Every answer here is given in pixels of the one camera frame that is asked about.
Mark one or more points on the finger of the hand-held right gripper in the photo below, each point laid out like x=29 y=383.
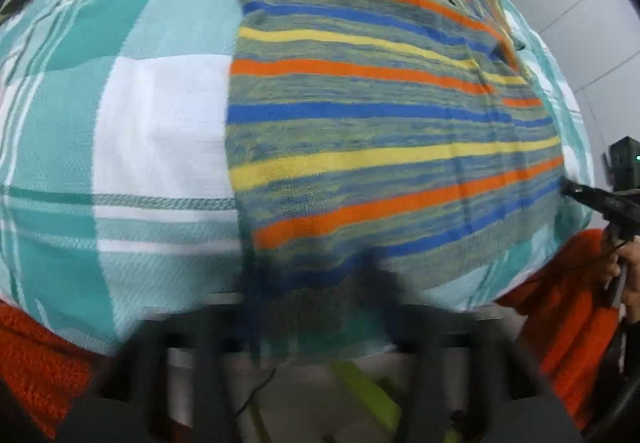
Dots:
x=600 y=202

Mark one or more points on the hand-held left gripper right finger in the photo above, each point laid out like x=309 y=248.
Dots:
x=382 y=288

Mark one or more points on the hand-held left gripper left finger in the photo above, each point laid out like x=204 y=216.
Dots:
x=252 y=313

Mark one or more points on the striped knitted sweater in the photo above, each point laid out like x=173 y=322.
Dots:
x=375 y=123

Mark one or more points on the person's right forearm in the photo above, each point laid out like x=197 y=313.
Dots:
x=565 y=323

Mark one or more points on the person's right hand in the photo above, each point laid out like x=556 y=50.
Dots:
x=631 y=268

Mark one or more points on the yellow-green plastic object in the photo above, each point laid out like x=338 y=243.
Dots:
x=367 y=395

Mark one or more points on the teal plaid bed blanket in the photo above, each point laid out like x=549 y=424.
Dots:
x=150 y=123

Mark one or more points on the person's orange fleece clothing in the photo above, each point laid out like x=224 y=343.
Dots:
x=35 y=363

